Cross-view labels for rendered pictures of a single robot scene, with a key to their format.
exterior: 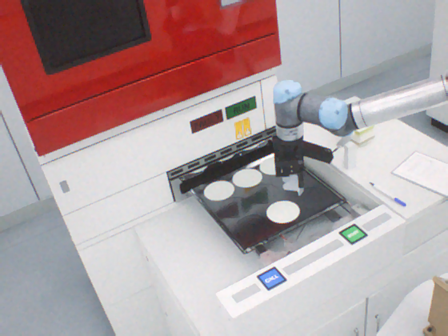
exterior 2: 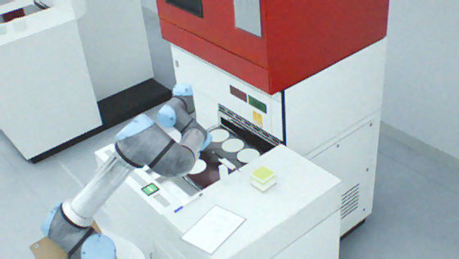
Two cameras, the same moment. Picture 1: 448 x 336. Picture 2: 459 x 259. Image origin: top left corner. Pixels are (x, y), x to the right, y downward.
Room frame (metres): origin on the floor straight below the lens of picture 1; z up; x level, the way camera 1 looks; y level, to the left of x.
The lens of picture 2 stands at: (0.94, -1.99, 2.36)
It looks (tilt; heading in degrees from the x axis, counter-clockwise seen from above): 35 degrees down; 77
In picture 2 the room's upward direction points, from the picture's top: 5 degrees counter-clockwise
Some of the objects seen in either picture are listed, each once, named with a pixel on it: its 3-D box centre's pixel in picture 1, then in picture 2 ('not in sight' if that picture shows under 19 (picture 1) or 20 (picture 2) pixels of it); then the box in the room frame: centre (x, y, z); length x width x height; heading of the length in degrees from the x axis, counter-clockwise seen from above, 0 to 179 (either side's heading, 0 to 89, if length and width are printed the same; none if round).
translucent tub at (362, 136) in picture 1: (359, 131); (263, 179); (1.38, -0.44, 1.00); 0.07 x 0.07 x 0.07; 27
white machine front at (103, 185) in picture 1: (174, 154); (224, 97); (1.39, 0.18, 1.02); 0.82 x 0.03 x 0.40; 114
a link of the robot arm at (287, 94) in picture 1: (289, 103); (184, 98); (1.16, -0.18, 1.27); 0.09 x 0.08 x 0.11; 50
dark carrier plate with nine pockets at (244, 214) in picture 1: (264, 194); (214, 156); (1.26, -0.09, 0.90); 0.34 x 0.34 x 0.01; 24
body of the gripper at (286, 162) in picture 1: (289, 153); not in sight; (1.16, -0.16, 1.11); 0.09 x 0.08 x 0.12; 83
